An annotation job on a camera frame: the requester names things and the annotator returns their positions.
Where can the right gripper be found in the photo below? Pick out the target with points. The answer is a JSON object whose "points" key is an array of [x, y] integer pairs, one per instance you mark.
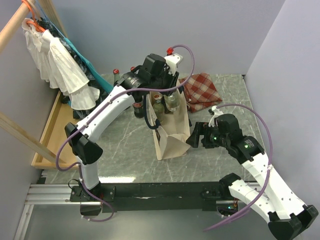
{"points": [[201, 128]]}

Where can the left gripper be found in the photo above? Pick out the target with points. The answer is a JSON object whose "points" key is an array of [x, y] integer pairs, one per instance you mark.
{"points": [[172, 79]]}

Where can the green cap bottle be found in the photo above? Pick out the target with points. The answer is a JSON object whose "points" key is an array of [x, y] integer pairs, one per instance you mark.
{"points": [[159, 109], [172, 101]]}

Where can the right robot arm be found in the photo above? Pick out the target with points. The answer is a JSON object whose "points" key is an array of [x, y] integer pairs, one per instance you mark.
{"points": [[285, 213]]}

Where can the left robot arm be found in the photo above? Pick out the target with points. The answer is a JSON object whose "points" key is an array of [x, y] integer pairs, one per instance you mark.
{"points": [[156, 72]]}

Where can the cream canvas tote bag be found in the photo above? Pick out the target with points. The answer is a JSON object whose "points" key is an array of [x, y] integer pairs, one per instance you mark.
{"points": [[170, 137]]}

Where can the small red top can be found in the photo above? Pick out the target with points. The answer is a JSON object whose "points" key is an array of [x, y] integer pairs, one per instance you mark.
{"points": [[157, 96]]}

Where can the red plaid folded cloth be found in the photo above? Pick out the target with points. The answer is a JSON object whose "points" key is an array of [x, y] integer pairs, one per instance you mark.
{"points": [[200, 93]]}

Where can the teal garment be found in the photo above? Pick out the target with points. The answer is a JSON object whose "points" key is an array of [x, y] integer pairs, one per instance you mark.
{"points": [[84, 64]]}

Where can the dark floral garment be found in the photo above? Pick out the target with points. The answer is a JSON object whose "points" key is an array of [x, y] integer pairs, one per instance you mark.
{"points": [[80, 114]]}

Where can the black base beam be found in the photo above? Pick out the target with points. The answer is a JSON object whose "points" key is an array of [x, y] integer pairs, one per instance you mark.
{"points": [[115, 197]]}

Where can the white pleated garment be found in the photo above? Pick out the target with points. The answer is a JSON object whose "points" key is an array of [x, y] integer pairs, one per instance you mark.
{"points": [[58, 68]]}

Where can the wooden clothes rack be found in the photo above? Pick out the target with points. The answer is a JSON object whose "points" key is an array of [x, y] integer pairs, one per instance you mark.
{"points": [[15, 82]]}

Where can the orange hanger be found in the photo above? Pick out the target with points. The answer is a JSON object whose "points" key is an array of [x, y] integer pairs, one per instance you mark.
{"points": [[33, 20]]}

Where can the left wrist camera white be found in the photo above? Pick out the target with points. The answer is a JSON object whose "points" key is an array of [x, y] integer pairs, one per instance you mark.
{"points": [[172, 60]]}

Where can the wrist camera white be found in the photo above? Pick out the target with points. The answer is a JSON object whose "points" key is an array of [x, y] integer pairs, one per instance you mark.
{"points": [[172, 60], [214, 112]]}

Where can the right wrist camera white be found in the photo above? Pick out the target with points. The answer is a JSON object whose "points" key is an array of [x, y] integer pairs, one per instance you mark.
{"points": [[214, 112]]}

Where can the aluminium frame rail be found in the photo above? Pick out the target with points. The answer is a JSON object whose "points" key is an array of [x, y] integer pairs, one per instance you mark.
{"points": [[41, 194]]}

